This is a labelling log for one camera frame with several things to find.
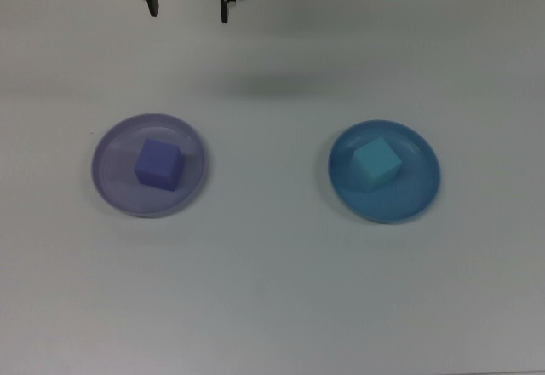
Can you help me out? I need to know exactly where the purple plate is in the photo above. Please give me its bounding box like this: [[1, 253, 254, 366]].
[[90, 112, 211, 220]]

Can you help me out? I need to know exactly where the purple cube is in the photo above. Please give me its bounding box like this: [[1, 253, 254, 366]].
[[133, 136, 186, 193]]

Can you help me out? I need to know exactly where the blue plate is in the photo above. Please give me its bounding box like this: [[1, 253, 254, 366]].
[[327, 118, 442, 225]]

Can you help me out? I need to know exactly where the teal cube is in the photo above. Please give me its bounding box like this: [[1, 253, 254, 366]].
[[350, 136, 403, 193]]

